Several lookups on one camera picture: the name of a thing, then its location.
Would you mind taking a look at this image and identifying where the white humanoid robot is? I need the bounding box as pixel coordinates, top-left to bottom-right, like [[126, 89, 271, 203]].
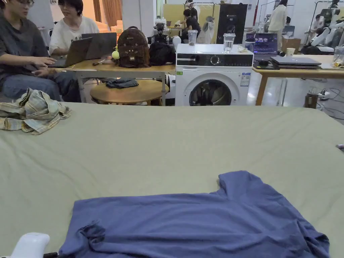
[[300, 0, 344, 55]]

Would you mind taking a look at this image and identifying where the dark blue shirt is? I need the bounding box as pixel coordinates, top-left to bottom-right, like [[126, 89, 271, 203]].
[[58, 170, 331, 258]]

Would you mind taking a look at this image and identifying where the white washing machine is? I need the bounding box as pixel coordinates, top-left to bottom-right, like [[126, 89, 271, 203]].
[[175, 29, 254, 107]]

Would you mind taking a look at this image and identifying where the bed with pale green sheet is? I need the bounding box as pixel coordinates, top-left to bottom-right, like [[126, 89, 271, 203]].
[[0, 101, 344, 258]]

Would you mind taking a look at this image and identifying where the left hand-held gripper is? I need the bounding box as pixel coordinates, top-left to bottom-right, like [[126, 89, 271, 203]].
[[9, 232, 58, 258]]

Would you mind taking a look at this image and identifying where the plaid pale shirt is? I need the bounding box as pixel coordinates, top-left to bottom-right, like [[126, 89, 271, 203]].
[[0, 88, 72, 135]]

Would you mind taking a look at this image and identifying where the pale wooden table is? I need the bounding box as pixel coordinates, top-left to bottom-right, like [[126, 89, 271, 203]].
[[246, 33, 344, 106]]

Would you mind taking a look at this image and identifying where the long wooden table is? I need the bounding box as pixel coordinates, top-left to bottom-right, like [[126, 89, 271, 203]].
[[48, 23, 177, 103]]

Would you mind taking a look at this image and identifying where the round wooden table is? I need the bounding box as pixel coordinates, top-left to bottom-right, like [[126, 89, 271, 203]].
[[90, 78, 170, 106]]

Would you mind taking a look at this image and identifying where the black standing banner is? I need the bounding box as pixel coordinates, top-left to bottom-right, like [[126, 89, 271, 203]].
[[216, 4, 248, 45]]

